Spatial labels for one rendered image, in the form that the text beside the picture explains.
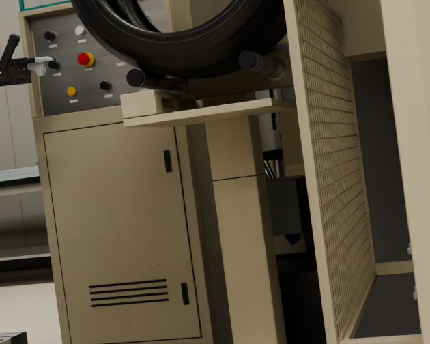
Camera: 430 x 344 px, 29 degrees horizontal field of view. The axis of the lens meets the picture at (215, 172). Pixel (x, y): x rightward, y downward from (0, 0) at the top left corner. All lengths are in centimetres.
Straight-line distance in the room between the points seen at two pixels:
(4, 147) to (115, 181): 397
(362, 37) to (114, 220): 110
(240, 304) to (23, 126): 448
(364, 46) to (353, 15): 9
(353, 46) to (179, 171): 82
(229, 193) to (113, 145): 62
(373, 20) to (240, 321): 90
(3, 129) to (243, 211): 458
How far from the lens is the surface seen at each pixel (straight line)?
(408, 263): 227
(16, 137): 668
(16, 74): 267
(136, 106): 201
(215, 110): 195
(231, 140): 232
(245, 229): 233
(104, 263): 286
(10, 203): 674
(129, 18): 229
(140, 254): 281
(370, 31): 220
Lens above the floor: 69
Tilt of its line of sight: 1 degrees down
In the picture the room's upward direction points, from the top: 7 degrees counter-clockwise
